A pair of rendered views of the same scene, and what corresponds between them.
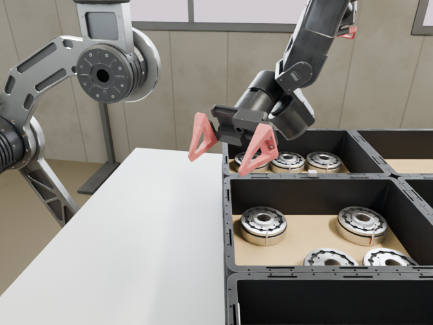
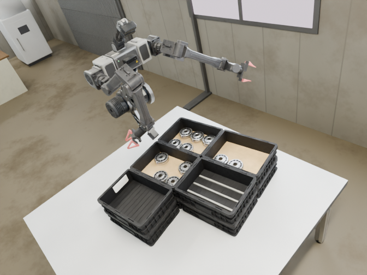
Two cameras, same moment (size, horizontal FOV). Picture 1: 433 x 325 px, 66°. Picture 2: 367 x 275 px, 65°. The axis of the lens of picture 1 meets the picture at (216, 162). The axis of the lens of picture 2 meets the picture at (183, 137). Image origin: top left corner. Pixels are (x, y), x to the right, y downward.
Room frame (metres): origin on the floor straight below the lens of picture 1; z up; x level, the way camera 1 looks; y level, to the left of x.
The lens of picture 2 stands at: (-0.31, -1.37, 2.26)
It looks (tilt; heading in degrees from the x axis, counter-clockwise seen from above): 39 degrees down; 47
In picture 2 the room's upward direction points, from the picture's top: 16 degrees counter-clockwise
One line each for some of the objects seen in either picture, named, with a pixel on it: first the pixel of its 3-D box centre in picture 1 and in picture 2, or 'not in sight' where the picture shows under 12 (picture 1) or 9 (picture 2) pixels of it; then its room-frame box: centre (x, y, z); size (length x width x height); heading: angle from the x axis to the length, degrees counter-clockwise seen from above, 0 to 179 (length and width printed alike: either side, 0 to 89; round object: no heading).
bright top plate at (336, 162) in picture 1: (323, 159); (209, 139); (0.90, -0.33, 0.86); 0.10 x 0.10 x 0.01
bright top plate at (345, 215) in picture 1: (362, 220); (185, 167); (0.60, -0.33, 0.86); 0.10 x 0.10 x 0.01
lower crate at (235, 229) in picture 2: not in sight; (218, 200); (0.53, -0.62, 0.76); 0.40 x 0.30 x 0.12; 90
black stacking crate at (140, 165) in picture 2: (322, 239); (166, 168); (0.53, -0.22, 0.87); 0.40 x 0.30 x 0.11; 90
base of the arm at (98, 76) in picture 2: not in sight; (101, 80); (0.60, 0.20, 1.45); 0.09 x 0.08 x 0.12; 170
